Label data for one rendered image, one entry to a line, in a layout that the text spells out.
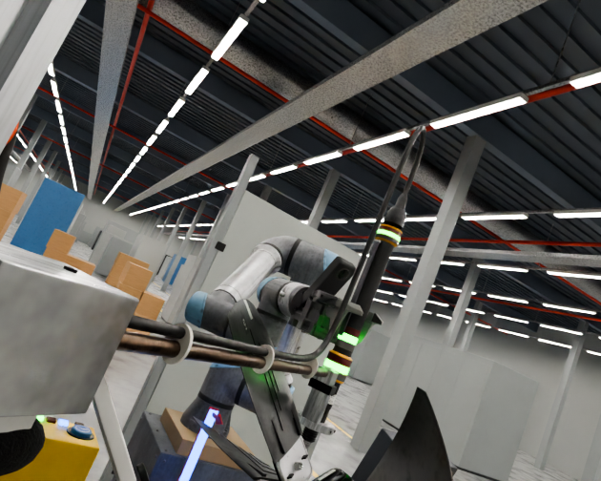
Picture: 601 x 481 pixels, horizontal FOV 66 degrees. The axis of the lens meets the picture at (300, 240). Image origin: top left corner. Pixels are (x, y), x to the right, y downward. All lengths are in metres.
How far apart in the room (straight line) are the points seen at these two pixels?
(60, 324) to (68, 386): 0.04
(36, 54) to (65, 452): 0.91
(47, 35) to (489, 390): 10.59
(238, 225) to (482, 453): 9.07
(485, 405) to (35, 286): 10.54
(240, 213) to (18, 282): 2.43
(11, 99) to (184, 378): 2.53
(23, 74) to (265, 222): 2.53
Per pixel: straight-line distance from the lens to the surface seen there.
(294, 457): 0.77
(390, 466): 0.61
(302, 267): 1.32
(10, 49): 0.22
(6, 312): 0.24
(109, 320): 0.28
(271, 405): 0.72
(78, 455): 1.07
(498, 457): 11.40
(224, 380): 1.46
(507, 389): 11.05
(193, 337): 0.41
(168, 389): 2.70
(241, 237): 2.65
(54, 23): 0.22
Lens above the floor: 1.45
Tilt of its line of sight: 9 degrees up
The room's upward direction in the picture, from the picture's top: 23 degrees clockwise
